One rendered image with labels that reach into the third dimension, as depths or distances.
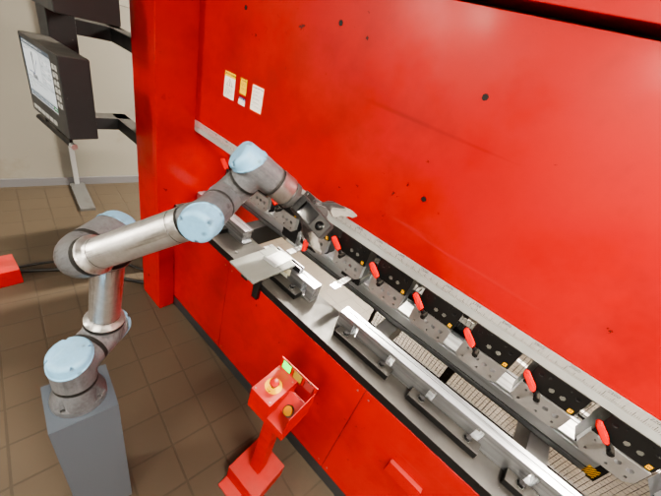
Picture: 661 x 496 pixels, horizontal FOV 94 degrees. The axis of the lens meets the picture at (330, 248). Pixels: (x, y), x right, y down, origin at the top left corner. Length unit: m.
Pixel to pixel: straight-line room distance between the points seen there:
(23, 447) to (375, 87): 2.24
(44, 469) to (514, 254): 2.18
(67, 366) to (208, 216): 0.73
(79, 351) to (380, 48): 1.32
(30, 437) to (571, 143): 2.49
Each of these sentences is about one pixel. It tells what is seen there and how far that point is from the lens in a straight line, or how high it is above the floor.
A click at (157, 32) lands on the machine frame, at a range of 1.89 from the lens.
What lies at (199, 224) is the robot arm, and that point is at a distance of 0.64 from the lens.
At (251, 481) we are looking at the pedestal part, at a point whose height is 0.12.
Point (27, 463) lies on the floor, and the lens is 2.25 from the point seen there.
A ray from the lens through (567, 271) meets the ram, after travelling 1.06.
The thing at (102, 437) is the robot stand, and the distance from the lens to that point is 1.51.
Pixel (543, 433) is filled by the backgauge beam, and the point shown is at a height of 0.92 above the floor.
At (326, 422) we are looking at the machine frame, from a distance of 1.77.
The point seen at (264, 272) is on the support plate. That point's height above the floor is 1.00.
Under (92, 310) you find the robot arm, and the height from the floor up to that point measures 1.09.
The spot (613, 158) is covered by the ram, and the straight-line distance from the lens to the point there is 1.00.
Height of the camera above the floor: 1.94
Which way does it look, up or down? 32 degrees down
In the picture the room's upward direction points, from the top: 19 degrees clockwise
